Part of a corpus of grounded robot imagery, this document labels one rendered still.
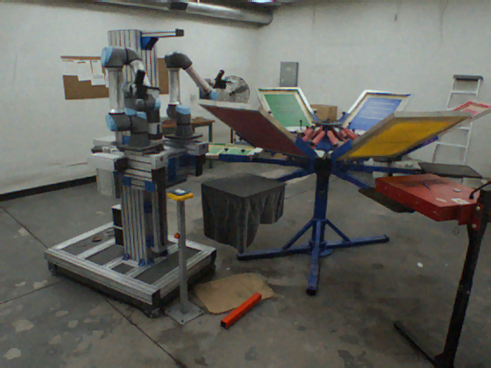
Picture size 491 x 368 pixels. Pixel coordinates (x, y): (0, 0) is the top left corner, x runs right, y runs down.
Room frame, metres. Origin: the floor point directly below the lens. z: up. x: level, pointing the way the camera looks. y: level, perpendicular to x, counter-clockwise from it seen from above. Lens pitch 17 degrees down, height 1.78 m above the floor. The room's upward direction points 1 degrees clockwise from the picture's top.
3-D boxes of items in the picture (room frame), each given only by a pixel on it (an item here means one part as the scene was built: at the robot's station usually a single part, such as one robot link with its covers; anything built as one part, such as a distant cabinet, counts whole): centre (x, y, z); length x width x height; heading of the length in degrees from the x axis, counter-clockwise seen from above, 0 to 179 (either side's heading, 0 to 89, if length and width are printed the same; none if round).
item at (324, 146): (3.53, -0.80, 0.67); 0.39 x 0.39 x 1.35
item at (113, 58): (2.50, 0.82, 1.63); 0.15 x 0.12 x 0.55; 125
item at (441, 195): (2.17, -1.20, 1.06); 0.61 x 0.46 x 0.12; 16
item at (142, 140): (2.58, 0.70, 1.31); 0.15 x 0.15 x 0.10
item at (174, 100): (3.12, 0.54, 1.63); 0.15 x 0.12 x 0.55; 36
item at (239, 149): (3.75, 0.08, 1.05); 1.08 x 0.61 x 0.23; 76
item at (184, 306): (2.44, 0.41, 0.48); 0.22 x 0.22 x 0.96; 46
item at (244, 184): (2.72, -0.03, 0.95); 0.48 x 0.44 x 0.01; 136
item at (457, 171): (3.37, -1.45, 0.91); 1.34 x 0.40 x 0.08; 76
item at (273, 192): (2.59, -0.18, 0.74); 0.46 x 0.04 x 0.42; 136
